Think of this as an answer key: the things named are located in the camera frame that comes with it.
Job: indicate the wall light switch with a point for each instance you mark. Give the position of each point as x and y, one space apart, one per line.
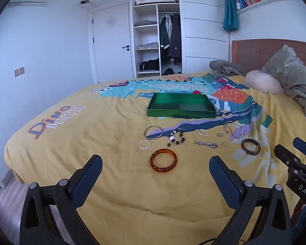
19 71

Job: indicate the teal curtain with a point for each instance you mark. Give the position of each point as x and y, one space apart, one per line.
230 7

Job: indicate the folded beige clothes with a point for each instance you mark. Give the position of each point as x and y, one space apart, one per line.
148 46

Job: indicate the folded grey clothes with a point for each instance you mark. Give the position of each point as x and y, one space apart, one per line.
145 23

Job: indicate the green metal tray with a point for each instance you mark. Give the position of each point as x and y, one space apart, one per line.
181 104

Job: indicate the white door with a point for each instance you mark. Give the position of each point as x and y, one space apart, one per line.
109 43

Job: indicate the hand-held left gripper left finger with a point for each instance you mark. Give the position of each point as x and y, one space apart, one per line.
88 178

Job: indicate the folded black clothes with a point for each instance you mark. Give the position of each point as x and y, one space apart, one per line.
150 65

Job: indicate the small silver hoop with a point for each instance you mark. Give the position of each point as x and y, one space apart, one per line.
199 133

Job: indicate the dark brown bangle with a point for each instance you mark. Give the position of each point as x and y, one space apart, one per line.
245 150

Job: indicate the black bag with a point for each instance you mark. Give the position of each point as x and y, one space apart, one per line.
170 71

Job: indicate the white fluffy pillow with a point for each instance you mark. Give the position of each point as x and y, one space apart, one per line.
264 83

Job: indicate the wooden headboard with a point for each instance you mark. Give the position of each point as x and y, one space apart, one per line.
255 51

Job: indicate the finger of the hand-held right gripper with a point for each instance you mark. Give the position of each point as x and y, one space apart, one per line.
301 146
285 155

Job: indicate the hanging green jacket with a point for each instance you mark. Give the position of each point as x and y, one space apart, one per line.
164 38

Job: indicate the white wardrobe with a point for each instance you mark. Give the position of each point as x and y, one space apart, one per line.
204 10

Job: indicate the hanging dark coat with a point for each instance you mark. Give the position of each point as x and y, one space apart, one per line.
175 38

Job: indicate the yellow dinosaur printed blanket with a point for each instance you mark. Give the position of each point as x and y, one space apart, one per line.
79 132

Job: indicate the amber resin bangle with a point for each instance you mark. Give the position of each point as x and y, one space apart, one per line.
154 167

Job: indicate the thin silver bangle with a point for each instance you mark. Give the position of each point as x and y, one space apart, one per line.
145 134

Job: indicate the grey green jacket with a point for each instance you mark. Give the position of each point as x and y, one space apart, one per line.
293 74

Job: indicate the grey towel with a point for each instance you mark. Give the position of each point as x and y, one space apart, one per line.
227 69

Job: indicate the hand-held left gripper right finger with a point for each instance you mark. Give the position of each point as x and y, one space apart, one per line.
223 178

